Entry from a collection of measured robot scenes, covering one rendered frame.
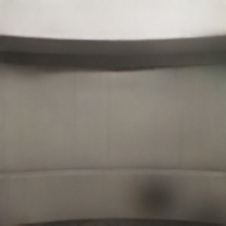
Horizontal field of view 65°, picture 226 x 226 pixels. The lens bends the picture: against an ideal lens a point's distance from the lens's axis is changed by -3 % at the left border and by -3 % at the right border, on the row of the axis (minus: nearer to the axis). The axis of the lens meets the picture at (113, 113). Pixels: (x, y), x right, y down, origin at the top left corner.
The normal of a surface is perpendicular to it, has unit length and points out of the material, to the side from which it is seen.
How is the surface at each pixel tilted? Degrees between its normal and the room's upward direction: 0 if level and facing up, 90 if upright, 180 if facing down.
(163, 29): 90
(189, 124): 90
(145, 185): 90
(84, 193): 90
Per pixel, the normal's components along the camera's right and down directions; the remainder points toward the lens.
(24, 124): 0.26, 0.00
